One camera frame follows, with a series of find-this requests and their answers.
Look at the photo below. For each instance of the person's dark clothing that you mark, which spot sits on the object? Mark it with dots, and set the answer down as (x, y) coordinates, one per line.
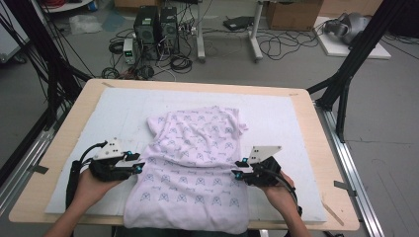
(120, 232)

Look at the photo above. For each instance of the person's right hand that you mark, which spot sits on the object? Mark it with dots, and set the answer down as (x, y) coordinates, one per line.
(281, 196)

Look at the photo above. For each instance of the large cardboard box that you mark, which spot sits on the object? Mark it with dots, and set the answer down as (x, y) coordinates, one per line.
(293, 15)

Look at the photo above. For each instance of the white floor board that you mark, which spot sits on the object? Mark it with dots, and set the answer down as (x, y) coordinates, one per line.
(336, 49)

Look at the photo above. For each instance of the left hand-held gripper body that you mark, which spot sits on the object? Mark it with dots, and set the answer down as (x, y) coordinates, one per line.
(107, 168)

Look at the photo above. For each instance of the grey headset device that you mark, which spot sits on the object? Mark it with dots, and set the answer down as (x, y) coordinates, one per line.
(349, 28)

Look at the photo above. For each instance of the clear plastic bag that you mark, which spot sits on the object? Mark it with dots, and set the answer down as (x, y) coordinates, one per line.
(84, 24)

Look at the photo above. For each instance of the person's left hand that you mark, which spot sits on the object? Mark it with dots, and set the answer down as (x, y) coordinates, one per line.
(90, 191)

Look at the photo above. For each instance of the white patterned shirt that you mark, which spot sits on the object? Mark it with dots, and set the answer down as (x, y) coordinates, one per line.
(191, 164)

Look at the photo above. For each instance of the thin wooden stick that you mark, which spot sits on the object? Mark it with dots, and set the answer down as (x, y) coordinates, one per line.
(332, 214)

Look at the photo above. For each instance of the white desk frame leg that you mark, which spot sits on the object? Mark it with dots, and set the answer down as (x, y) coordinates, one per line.
(200, 33)
(256, 36)

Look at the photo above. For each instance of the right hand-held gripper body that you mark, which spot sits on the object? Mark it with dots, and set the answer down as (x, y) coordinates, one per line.
(265, 173)

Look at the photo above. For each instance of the white foam mat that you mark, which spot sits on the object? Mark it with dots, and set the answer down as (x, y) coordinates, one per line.
(270, 125)

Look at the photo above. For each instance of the teal floor sheet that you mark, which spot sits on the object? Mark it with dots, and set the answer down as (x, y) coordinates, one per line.
(113, 21)

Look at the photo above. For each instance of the wide black computer tower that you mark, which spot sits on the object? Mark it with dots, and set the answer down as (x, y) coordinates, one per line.
(146, 31)

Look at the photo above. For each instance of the black tape strip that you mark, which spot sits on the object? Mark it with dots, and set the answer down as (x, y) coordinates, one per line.
(344, 187)
(40, 169)

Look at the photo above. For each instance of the small grey power supply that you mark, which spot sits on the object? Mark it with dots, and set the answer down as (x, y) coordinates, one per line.
(129, 51)

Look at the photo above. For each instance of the black metal frame stand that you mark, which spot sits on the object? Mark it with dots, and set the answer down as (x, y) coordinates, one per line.
(359, 49)
(52, 69)

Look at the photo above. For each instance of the white cabinet on wheels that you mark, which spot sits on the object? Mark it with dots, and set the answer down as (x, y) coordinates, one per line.
(10, 39)

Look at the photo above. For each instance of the flat black laptop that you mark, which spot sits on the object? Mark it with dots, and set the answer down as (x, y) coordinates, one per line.
(238, 23)

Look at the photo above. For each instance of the narrow black computer tower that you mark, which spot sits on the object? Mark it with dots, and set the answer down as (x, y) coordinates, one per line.
(169, 29)

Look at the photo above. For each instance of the aluminium rail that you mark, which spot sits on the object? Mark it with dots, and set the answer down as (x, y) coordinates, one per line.
(352, 177)
(23, 171)

